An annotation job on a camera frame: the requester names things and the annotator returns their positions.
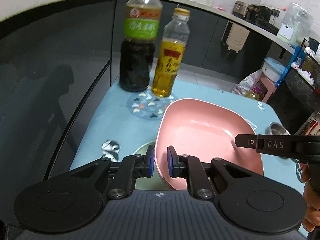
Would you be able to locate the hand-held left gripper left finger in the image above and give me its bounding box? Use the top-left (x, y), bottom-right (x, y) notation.
top-left (69, 144), bottom-right (155, 200)

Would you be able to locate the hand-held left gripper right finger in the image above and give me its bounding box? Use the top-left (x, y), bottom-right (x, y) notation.
top-left (167, 145), bottom-right (253, 198)

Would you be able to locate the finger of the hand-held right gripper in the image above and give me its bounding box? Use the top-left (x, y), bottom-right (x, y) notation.
top-left (235, 134), bottom-right (258, 153)

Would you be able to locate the green round plate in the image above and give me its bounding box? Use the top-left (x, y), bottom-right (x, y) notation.
top-left (132, 142), bottom-right (173, 191)

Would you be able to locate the pink square bowl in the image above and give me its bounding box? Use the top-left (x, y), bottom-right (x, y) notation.
top-left (154, 99), bottom-right (264, 190)

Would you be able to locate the person's right hand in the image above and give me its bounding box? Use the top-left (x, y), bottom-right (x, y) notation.
top-left (301, 164), bottom-right (320, 233)

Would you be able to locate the stainless steel bowl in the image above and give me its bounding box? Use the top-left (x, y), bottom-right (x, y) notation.
top-left (269, 122), bottom-right (292, 137)

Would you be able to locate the red paper bag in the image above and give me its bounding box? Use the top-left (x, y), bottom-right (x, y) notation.
top-left (303, 118), bottom-right (320, 137)

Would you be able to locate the large oil bottle on floor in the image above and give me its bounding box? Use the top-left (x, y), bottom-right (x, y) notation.
top-left (244, 86), bottom-right (267, 101)

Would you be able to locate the black mesh rack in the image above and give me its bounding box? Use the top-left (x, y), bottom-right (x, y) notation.
top-left (269, 37), bottom-right (320, 136)

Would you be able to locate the pink plastic stool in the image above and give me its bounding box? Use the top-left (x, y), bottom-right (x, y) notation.
top-left (255, 69), bottom-right (279, 103)

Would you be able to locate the floral bag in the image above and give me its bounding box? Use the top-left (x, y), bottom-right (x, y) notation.
top-left (230, 69), bottom-right (263, 96)

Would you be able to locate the blue printed tablecloth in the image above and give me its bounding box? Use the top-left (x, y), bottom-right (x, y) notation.
top-left (69, 79), bottom-right (308, 237)

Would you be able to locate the small white plastic bag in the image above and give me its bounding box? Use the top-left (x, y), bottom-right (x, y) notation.
top-left (297, 68), bottom-right (315, 86)

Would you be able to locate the white container blue lid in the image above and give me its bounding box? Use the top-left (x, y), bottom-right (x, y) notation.
top-left (261, 57), bottom-right (287, 83)

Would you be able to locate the yellow oil bottle red label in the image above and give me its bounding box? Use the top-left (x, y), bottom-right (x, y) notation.
top-left (151, 7), bottom-right (191, 98)

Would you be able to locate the dark vinegar bottle green label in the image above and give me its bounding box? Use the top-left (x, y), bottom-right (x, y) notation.
top-left (119, 0), bottom-right (163, 92)

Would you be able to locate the beige hanging trash bin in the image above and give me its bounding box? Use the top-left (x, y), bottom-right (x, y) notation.
top-left (221, 21), bottom-right (251, 54)

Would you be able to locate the black griddle pan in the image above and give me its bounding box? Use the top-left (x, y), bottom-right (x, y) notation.
top-left (255, 17), bottom-right (279, 36)

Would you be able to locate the white appliance with plastic cover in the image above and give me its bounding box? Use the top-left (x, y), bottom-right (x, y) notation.
top-left (277, 3), bottom-right (313, 47)

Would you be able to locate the black air fryer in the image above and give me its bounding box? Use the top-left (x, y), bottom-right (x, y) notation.
top-left (250, 4), bottom-right (273, 22)

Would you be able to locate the silver rice cooker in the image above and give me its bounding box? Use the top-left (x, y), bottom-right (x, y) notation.
top-left (232, 0), bottom-right (251, 21)

